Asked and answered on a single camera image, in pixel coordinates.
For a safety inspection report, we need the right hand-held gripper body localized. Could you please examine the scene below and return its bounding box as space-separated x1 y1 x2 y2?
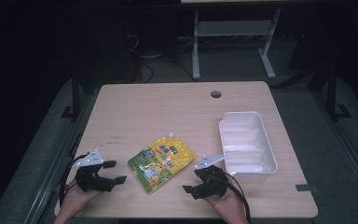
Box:
191 154 231 201

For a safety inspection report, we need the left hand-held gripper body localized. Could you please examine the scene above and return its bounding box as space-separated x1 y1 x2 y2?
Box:
74 148 116 192

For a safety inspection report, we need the person's left hand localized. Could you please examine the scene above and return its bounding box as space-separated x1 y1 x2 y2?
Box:
62 178 103 217

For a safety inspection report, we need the person's right hand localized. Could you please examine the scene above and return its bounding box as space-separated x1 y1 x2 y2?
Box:
204 186 248 218

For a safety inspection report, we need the yellow green spout pouch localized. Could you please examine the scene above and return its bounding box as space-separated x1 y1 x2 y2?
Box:
127 132 197 195

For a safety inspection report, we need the white plastic bin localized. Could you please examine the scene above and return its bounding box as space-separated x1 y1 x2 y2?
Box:
218 111 279 183

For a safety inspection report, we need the black metal stand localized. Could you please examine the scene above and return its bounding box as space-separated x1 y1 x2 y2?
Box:
61 76 82 121
324 62 352 121

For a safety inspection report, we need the grey tape strip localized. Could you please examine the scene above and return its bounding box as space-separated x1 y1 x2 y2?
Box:
295 183 320 192

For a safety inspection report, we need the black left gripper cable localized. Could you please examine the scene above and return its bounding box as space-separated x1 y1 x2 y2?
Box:
59 152 90 207

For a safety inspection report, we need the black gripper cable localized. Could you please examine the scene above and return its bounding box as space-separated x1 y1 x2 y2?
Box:
59 152 90 207
223 172 252 224

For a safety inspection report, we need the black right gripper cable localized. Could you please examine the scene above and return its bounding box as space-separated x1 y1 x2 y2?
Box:
223 172 252 224

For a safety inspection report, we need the metal floor rail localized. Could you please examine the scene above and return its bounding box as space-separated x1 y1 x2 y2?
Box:
22 92 95 224
309 91 358 202

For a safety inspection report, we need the tangle of black floor cables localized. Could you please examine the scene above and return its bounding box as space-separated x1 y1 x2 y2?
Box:
125 33 197 84

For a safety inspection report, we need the white metal desk frame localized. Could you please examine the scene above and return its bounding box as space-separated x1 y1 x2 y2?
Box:
192 8 282 80

